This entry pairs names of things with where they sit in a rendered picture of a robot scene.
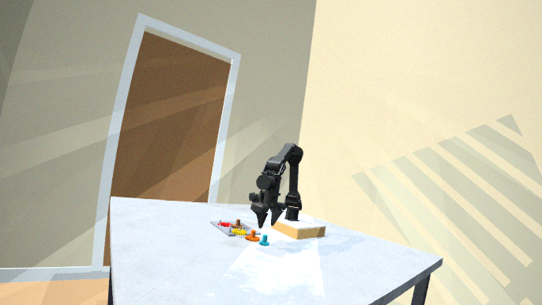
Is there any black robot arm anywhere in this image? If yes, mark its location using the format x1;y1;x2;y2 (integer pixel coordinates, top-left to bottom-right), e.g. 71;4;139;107
249;143;303;221

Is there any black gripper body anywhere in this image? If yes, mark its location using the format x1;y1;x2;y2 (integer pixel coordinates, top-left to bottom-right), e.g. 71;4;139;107
250;190;286;213

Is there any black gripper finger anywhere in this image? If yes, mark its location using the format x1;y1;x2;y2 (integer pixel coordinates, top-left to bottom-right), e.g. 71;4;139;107
252;210;268;229
270;209;284;226

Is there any tan gear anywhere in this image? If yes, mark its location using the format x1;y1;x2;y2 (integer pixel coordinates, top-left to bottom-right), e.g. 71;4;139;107
231;219;243;229

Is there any yellow gear with black stripe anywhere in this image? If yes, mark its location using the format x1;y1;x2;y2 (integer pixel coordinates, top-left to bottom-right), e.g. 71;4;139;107
231;229;247;235

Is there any cyan gear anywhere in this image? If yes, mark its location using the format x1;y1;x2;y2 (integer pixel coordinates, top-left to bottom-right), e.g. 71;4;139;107
259;234;269;246

